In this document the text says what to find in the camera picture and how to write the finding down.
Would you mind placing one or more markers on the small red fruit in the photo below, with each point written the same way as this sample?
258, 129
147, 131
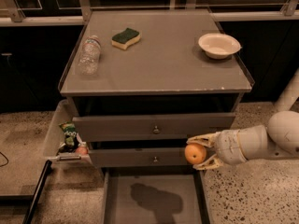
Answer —
82, 150

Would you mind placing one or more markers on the white post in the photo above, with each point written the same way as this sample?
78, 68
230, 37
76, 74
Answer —
289, 96

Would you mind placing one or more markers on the clear plastic water bottle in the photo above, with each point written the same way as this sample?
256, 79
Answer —
89, 56

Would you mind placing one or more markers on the grey drawer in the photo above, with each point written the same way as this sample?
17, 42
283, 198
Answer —
138, 157
154, 195
150, 127

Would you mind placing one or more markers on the green yellow sponge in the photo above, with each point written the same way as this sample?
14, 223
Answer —
125, 39

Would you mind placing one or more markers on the grey top drawer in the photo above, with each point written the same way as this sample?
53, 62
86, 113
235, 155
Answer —
150, 127

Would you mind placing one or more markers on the green snack bag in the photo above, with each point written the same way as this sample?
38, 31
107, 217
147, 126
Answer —
70, 134

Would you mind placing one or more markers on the grey bottom drawer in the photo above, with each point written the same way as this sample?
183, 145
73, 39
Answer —
154, 195

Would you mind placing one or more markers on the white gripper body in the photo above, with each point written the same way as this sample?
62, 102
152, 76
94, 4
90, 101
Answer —
228, 146

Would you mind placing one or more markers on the grey drawer cabinet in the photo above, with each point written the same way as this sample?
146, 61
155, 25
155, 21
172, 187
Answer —
164, 73

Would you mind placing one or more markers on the orange fruit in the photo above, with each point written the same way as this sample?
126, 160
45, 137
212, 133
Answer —
195, 153

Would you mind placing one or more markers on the metal railing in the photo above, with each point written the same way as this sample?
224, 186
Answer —
79, 11

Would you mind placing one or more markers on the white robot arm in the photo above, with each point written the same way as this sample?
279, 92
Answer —
279, 140

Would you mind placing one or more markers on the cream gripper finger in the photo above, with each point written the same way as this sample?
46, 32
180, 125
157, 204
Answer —
206, 140
212, 162

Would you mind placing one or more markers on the grey middle drawer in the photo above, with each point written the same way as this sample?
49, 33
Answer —
138, 157

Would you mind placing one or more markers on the white paper bowl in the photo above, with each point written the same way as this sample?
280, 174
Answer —
218, 46

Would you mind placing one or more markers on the black bar on floor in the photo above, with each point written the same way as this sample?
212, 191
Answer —
39, 187

